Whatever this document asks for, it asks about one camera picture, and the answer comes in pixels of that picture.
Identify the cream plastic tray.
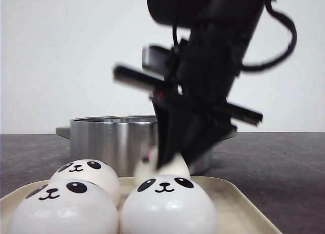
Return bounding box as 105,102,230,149
1,176,281,233

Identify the panda bun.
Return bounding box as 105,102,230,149
6,179,119,233
134,146,190,185
120,175,219,233
50,159,121,206

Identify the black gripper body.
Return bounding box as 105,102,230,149
113,37,263,125

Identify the stainless steel pot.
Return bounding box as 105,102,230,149
56,116,212,177

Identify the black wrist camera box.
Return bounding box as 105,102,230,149
142,45,178,78

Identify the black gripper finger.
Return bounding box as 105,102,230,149
151,96,183,169
177,109,237,160

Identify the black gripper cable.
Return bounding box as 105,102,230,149
238,0,298,72

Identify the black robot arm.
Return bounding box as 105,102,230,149
113,0,274,168

